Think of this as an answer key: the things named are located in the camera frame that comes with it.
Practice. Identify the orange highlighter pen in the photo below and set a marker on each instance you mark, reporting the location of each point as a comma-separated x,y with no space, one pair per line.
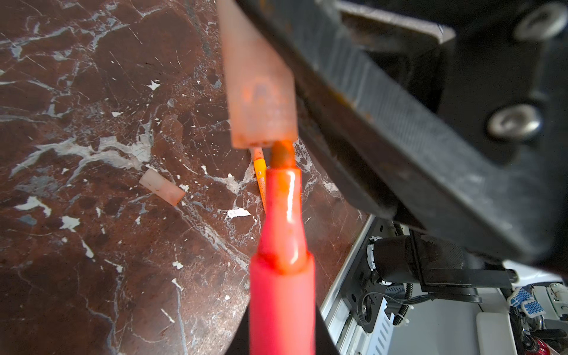
260,168

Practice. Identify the aluminium front rail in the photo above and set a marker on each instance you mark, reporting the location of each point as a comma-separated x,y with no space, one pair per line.
346,335

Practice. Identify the translucent pen cap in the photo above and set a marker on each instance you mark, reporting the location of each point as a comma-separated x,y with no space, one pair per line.
162,187
259,85

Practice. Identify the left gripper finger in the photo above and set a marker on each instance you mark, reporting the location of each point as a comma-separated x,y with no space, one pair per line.
485,164

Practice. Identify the pink highlighter pen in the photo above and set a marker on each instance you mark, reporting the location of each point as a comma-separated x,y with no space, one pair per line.
282,309

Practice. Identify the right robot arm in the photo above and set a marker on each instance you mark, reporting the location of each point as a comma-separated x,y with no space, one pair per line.
453,301

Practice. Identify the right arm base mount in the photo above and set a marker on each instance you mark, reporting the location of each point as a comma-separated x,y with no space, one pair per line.
366,291

